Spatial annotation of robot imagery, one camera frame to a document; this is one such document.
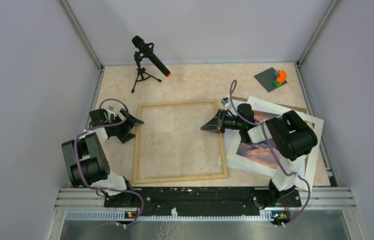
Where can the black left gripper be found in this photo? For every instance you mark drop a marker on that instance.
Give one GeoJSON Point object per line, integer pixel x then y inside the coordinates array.
{"type": "Point", "coordinates": [131, 121]}

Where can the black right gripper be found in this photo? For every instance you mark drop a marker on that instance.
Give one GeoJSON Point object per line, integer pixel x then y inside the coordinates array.
{"type": "Point", "coordinates": [216, 124]}

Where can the sunset cloud photo print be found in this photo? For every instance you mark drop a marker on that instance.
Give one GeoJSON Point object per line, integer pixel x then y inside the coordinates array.
{"type": "Point", "coordinates": [258, 152]}

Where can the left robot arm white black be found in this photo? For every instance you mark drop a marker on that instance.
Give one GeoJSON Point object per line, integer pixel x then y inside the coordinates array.
{"type": "Point", "coordinates": [88, 152]}

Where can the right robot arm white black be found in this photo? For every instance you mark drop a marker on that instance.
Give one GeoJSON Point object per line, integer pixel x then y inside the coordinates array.
{"type": "Point", "coordinates": [287, 137]}

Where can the black mini tripod stand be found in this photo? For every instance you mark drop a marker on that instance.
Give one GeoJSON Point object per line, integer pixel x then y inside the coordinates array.
{"type": "Point", "coordinates": [142, 75]}

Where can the grey building brick baseplate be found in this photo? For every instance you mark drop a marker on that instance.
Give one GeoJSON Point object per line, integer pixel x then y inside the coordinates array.
{"type": "Point", "coordinates": [266, 78]}

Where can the colourful toy brick stack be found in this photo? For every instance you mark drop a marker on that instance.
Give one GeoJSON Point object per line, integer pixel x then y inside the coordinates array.
{"type": "Point", "coordinates": [280, 78]}

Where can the brown cardboard backing board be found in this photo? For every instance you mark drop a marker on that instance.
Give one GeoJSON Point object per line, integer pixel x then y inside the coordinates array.
{"type": "Point", "coordinates": [266, 106]}

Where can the black microphone orange tip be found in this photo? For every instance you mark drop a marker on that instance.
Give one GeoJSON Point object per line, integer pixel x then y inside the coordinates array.
{"type": "Point", "coordinates": [146, 50]}

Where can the white mat board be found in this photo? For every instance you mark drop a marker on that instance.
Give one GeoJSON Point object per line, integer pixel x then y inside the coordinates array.
{"type": "Point", "coordinates": [309, 167]}

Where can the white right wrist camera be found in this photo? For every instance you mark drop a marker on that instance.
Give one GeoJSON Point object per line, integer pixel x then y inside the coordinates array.
{"type": "Point", "coordinates": [226, 102]}

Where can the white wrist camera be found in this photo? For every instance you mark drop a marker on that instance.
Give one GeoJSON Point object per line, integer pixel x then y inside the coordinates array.
{"type": "Point", "coordinates": [226, 102]}
{"type": "Point", "coordinates": [110, 108]}

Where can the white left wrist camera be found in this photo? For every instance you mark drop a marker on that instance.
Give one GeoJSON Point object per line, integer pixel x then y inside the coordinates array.
{"type": "Point", "coordinates": [110, 108]}

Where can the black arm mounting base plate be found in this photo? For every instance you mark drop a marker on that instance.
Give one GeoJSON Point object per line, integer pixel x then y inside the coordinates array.
{"type": "Point", "coordinates": [202, 201]}

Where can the aluminium front rail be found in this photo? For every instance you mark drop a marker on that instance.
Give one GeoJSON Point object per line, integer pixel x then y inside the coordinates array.
{"type": "Point", "coordinates": [83, 204]}

